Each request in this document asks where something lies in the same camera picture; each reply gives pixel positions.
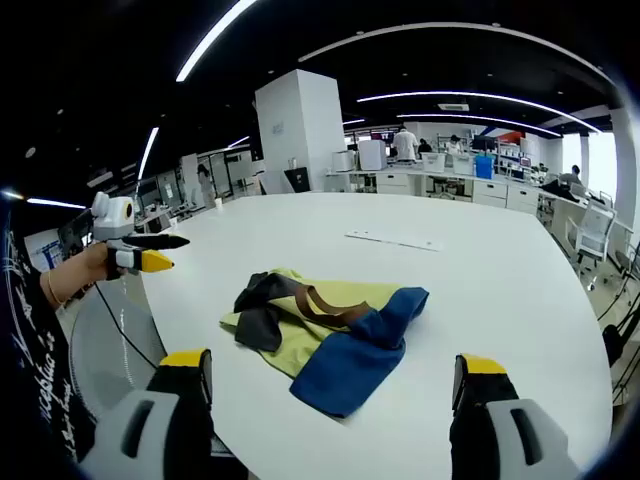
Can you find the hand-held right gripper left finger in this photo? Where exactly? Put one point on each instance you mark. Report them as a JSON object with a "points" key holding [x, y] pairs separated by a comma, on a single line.
{"points": [[170, 430]]}

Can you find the white office chair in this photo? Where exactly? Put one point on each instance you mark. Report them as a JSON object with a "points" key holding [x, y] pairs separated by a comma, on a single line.
{"points": [[595, 230]]}

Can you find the blue storage bin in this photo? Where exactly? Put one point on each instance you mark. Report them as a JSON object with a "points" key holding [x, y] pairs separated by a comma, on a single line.
{"points": [[484, 167]]}

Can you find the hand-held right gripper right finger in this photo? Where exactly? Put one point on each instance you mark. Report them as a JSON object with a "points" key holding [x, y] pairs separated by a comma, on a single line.
{"points": [[490, 435]]}

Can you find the ceiling light strip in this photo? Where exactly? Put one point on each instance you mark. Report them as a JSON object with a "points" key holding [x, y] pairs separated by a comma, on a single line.
{"points": [[480, 96], [480, 119], [215, 37]]}

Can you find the black metal frame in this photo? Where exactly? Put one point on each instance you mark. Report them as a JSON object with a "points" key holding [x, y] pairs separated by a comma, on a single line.
{"points": [[620, 340]]}

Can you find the white storage box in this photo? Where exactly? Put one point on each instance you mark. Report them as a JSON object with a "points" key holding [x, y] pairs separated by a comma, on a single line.
{"points": [[433, 163], [463, 165]]}

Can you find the ceiling air vent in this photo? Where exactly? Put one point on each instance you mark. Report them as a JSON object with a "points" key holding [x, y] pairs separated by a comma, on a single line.
{"points": [[453, 106]]}

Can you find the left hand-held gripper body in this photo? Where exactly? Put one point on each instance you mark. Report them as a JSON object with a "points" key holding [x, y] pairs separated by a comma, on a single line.
{"points": [[112, 217]]}

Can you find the person's left hand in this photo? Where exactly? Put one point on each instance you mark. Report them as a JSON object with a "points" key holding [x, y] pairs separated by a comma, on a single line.
{"points": [[90, 265]]}

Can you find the white tall appliance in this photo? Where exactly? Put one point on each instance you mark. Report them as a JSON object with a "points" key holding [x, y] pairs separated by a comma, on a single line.
{"points": [[372, 156]]}

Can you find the grey mesh chair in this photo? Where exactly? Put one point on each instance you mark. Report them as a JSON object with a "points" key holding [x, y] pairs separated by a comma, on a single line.
{"points": [[105, 350]]}

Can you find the yellow grey blue garment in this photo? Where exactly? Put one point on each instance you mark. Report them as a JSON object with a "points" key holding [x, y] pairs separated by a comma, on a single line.
{"points": [[330, 350]]}

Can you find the white square pillar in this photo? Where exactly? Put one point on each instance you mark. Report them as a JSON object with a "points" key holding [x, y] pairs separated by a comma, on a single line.
{"points": [[300, 130]]}

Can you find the row of white cabinets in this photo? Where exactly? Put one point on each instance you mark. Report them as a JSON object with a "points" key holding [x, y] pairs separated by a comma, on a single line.
{"points": [[495, 192]]}

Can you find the white small appliance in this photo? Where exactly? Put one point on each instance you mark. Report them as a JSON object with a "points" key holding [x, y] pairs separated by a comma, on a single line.
{"points": [[344, 161]]}

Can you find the black waste bin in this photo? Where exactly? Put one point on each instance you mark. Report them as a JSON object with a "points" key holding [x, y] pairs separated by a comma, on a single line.
{"points": [[297, 180]]}

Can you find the white template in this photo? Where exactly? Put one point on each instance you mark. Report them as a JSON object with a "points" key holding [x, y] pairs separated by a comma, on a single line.
{"points": [[395, 240]]}

